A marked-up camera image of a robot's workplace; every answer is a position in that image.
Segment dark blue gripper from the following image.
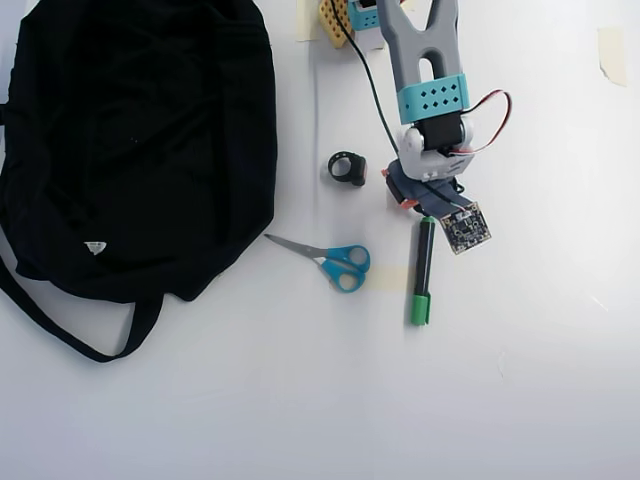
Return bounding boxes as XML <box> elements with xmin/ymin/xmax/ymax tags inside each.
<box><xmin>383</xmin><ymin>159</ymin><xmax>477</xmax><ymax>222</ymax></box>

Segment black fabric bag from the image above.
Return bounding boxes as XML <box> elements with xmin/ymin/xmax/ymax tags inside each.
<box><xmin>0</xmin><ymin>0</ymin><xmax>280</xmax><ymax>364</ymax></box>

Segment green and black marker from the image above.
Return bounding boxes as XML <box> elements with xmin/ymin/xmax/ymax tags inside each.
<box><xmin>409</xmin><ymin>215</ymin><xmax>438</xmax><ymax>328</ymax></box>

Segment small beige tape strip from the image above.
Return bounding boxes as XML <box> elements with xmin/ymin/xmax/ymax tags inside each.
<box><xmin>367</xmin><ymin>265</ymin><xmax>414</xmax><ymax>294</ymax></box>

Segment yellow perforated base block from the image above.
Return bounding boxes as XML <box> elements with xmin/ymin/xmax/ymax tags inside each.
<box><xmin>318</xmin><ymin>0</ymin><xmax>351</xmax><ymax>50</ymax></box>

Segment beige tape beside base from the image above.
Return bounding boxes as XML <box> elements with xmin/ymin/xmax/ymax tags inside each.
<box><xmin>294</xmin><ymin>0</ymin><xmax>322</xmax><ymax>43</ymax></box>

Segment large beige tape strip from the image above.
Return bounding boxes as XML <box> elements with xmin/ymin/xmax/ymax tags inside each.
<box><xmin>596</xmin><ymin>26</ymin><xmax>628</xmax><ymax>88</ymax></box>

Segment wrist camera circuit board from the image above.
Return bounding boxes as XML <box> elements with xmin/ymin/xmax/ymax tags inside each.
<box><xmin>438</xmin><ymin>201</ymin><xmax>493</xmax><ymax>256</ymax></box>

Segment black ring-shaped clicker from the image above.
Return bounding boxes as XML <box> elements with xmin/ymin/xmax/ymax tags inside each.
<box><xmin>327</xmin><ymin>149</ymin><xmax>370</xmax><ymax>189</ymax></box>

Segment blue-handled scissors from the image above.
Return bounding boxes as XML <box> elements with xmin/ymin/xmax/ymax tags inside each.
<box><xmin>263</xmin><ymin>232</ymin><xmax>372</xmax><ymax>294</ymax></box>

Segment black camera cable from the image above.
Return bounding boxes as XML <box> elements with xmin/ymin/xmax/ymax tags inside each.
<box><xmin>331</xmin><ymin>0</ymin><xmax>464</xmax><ymax>209</ymax></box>

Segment red white servo wire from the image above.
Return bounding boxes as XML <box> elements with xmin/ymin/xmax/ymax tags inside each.
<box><xmin>448</xmin><ymin>88</ymin><xmax>515</xmax><ymax>157</ymax></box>

